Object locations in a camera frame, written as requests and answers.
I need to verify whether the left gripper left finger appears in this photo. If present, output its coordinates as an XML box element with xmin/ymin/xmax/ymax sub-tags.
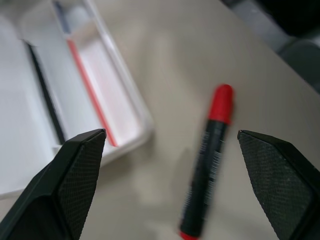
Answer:
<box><xmin>0</xmin><ymin>128</ymin><xmax>107</xmax><ymax>240</ymax></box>

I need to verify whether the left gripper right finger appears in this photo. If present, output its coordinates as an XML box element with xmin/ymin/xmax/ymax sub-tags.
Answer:
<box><xmin>236</xmin><ymin>129</ymin><xmax>320</xmax><ymax>240</ymax></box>

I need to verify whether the red capped black marker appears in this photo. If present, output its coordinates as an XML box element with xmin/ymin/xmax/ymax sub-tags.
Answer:
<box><xmin>177</xmin><ymin>83</ymin><xmax>235</xmax><ymax>240</ymax></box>

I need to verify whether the thin black pencil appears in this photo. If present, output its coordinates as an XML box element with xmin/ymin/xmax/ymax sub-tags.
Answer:
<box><xmin>26</xmin><ymin>42</ymin><xmax>67</xmax><ymax>146</ymax></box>

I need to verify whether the thin red pencil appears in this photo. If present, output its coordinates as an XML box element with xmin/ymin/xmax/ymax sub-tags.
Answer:
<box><xmin>66</xmin><ymin>39</ymin><xmax>119</xmax><ymax>147</ymax></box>

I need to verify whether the white pencil case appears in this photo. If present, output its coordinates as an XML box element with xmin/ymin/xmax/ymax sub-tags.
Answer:
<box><xmin>0</xmin><ymin>0</ymin><xmax>155</xmax><ymax>201</ymax></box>

